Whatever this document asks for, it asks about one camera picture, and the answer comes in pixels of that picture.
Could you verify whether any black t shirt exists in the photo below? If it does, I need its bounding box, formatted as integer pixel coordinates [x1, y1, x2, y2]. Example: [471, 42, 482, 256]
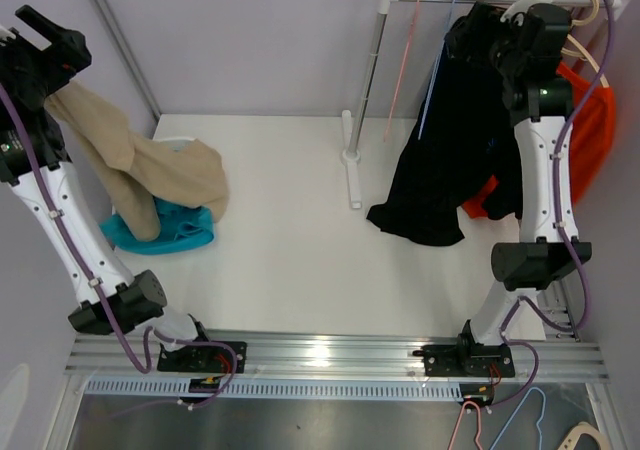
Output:
[366, 2, 526, 247]

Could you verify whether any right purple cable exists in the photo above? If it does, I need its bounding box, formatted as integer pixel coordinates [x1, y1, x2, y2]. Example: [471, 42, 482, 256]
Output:
[502, 0, 616, 421]

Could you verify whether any metal clothes rack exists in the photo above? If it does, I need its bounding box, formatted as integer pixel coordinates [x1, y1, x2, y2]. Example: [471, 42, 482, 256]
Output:
[339, 0, 637, 210]

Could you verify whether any pink hanger on floor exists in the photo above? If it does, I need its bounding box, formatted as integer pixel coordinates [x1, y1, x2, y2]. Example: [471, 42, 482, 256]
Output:
[446, 400, 484, 450]

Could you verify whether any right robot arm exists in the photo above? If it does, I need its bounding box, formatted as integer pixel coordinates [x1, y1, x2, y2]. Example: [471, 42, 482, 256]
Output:
[416, 2, 592, 378]

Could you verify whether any orange t shirt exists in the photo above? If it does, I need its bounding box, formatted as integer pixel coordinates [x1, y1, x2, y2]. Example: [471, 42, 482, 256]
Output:
[462, 80, 616, 220]

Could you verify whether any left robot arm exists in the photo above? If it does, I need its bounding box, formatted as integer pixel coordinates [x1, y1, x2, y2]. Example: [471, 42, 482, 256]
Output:
[1, 5, 246, 377]

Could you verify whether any white plastic laundry basket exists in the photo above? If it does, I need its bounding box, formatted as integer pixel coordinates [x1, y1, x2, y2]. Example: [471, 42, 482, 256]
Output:
[112, 136, 201, 221]

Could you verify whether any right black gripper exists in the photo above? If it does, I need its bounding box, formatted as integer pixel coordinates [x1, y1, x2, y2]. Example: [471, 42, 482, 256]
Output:
[444, 2, 525, 79]

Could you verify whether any perforated cable tray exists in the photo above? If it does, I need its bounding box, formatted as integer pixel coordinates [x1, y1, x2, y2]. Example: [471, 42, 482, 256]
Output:
[85, 376, 463, 402]

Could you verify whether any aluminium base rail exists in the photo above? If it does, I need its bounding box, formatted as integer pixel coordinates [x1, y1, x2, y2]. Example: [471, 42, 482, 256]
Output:
[64, 330, 609, 383]

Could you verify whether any beige t shirt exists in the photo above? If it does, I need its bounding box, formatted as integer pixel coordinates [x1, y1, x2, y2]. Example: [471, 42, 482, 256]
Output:
[45, 81, 230, 242]

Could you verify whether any pink wire hanger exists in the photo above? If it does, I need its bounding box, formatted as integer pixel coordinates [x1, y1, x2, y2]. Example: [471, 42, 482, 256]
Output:
[383, 0, 421, 143]

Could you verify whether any wooden hanger on floor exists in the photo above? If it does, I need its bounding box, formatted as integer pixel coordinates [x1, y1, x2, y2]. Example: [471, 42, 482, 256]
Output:
[557, 422, 612, 450]

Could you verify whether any blue wire hanger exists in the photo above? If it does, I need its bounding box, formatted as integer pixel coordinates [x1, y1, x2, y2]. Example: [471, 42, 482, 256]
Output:
[418, 0, 457, 141]

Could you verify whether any teal t shirt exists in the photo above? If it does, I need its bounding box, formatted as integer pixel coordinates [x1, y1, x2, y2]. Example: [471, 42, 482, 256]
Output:
[100, 200, 215, 255]

